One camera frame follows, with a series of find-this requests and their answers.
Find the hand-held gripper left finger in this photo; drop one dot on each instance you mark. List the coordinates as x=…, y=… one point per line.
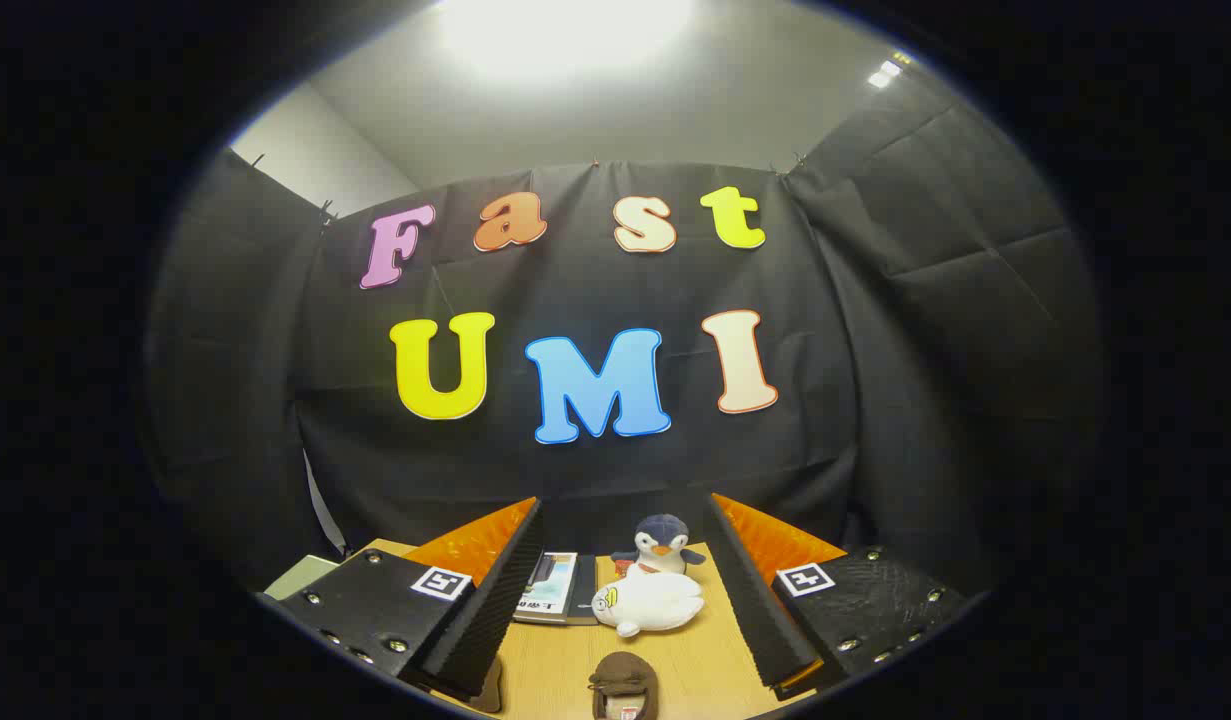
x=495, y=620

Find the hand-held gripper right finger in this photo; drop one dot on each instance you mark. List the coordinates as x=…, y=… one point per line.
x=760, y=620

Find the brown fuzzy shoe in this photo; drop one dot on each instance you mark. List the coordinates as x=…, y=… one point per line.
x=623, y=680
x=492, y=690

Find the green fabric storage box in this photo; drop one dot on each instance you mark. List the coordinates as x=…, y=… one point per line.
x=300, y=577

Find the sky-blue cover book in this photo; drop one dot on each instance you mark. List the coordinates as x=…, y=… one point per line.
x=550, y=585

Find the black cover book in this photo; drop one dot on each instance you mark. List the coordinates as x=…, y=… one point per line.
x=585, y=590

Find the white plush seal toy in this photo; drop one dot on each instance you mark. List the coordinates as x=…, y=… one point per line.
x=655, y=600

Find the navy penguin plush toy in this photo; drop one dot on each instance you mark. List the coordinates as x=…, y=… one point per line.
x=661, y=540

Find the small ceiling light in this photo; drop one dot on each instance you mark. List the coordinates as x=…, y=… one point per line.
x=885, y=73

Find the large ceiling light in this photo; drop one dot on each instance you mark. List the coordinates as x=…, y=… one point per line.
x=565, y=30

